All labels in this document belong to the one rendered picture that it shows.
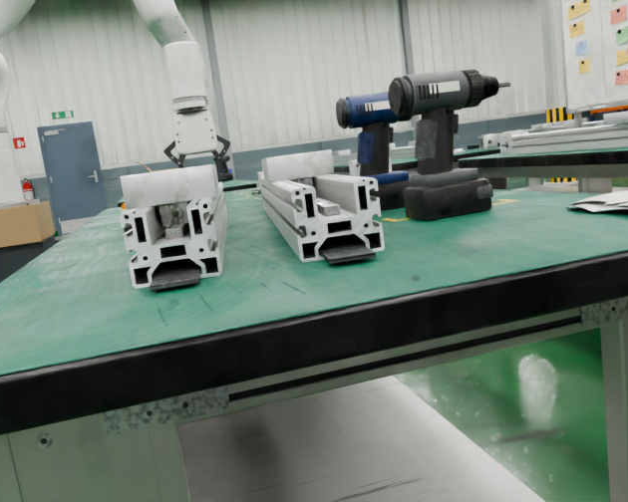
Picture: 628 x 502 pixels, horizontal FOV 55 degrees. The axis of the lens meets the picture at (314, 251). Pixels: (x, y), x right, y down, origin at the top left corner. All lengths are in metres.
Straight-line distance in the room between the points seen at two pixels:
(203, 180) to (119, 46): 12.06
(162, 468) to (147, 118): 12.11
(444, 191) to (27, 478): 0.65
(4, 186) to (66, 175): 10.93
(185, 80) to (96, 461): 1.08
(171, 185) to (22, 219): 0.90
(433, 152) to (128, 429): 0.60
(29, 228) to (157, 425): 1.09
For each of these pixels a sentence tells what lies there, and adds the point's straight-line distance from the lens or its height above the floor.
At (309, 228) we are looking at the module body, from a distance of 0.69.
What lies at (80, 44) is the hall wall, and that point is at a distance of 12.87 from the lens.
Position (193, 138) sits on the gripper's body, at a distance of 1.52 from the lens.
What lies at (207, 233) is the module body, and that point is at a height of 0.83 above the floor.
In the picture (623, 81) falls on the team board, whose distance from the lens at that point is 4.32.
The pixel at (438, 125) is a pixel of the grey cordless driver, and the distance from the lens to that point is 0.95.
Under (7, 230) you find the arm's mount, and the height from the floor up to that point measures 0.82.
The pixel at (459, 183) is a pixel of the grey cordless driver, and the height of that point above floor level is 0.83.
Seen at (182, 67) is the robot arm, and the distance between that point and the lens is 1.52.
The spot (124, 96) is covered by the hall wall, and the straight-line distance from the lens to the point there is 12.63.
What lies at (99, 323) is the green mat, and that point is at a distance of 0.56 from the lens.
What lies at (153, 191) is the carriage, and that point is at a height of 0.88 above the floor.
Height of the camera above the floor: 0.90
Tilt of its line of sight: 9 degrees down
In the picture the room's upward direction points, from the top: 8 degrees counter-clockwise
